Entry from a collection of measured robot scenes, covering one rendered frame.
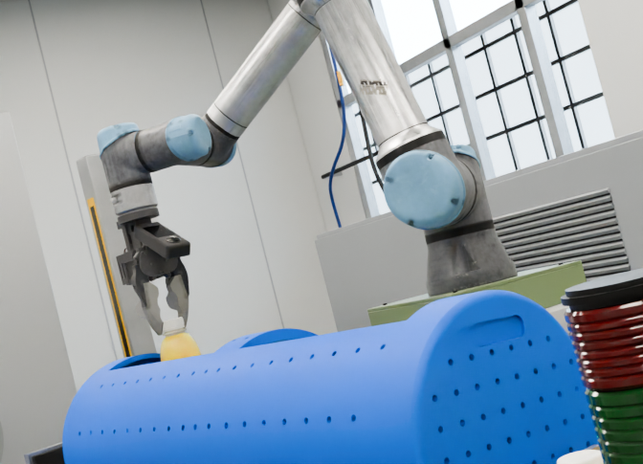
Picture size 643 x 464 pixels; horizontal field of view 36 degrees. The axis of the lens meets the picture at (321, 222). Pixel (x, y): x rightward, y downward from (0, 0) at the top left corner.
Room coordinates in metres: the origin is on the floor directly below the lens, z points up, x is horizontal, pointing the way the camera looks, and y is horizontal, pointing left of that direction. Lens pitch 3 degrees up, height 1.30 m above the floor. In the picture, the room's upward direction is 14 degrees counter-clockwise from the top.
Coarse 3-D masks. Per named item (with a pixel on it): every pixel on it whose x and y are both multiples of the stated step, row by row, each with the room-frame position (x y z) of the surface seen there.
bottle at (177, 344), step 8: (184, 328) 1.69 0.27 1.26; (168, 336) 1.68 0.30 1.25; (176, 336) 1.67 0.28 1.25; (184, 336) 1.67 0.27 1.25; (168, 344) 1.66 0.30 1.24; (176, 344) 1.66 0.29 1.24; (184, 344) 1.66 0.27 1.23; (192, 344) 1.67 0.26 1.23; (160, 352) 1.68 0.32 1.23; (168, 352) 1.66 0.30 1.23; (176, 352) 1.66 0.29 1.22; (184, 352) 1.66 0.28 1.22; (192, 352) 1.67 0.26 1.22; (200, 352) 1.69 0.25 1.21; (168, 360) 1.66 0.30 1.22
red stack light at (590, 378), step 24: (576, 312) 0.48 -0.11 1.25; (600, 312) 0.47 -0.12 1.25; (624, 312) 0.46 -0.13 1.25; (576, 336) 0.49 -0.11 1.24; (600, 336) 0.47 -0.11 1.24; (624, 336) 0.47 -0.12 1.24; (576, 360) 0.50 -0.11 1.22; (600, 360) 0.48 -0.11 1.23; (624, 360) 0.47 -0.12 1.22; (600, 384) 0.48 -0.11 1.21; (624, 384) 0.47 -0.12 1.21
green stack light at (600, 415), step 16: (592, 400) 0.49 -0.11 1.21; (608, 400) 0.48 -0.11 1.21; (624, 400) 0.47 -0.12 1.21; (640, 400) 0.47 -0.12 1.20; (592, 416) 0.50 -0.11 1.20; (608, 416) 0.48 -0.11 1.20; (624, 416) 0.47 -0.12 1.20; (640, 416) 0.47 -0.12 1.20; (608, 432) 0.48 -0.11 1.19; (624, 432) 0.47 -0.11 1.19; (640, 432) 0.47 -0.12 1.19; (608, 448) 0.49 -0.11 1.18; (624, 448) 0.48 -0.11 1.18; (640, 448) 0.47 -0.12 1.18
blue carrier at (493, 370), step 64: (448, 320) 1.02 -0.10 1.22; (512, 320) 1.09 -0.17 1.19; (128, 384) 1.53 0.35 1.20; (192, 384) 1.36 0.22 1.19; (256, 384) 1.22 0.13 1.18; (320, 384) 1.11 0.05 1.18; (384, 384) 1.02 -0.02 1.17; (448, 384) 1.01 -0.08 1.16; (512, 384) 1.06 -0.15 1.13; (576, 384) 1.13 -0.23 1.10; (64, 448) 1.64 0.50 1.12; (128, 448) 1.46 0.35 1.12; (192, 448) 1.31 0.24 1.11; (256, 448) 1.19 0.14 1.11; (320, 448) 1.09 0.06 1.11; (384, 448) 1.01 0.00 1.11; (448, 448) 0.99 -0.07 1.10; (512, 448) 1.05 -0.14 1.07; (576, 448) 1.11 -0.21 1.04
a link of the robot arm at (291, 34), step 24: (288, 24) 1.69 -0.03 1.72; (312, 24) 1.69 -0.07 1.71; (264, 48) 1.71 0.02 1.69; (288, 48) 1.70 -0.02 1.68; (240, 72) 1.73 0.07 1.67; (264, 72) 1.71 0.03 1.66; (288, 72) 1.73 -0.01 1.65; (240, 96) 1.73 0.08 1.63; (264, 96) 1.74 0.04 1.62; (216, 120) 1.74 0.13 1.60; (240, 120) 1.74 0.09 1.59; (216, 144) 1.75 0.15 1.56
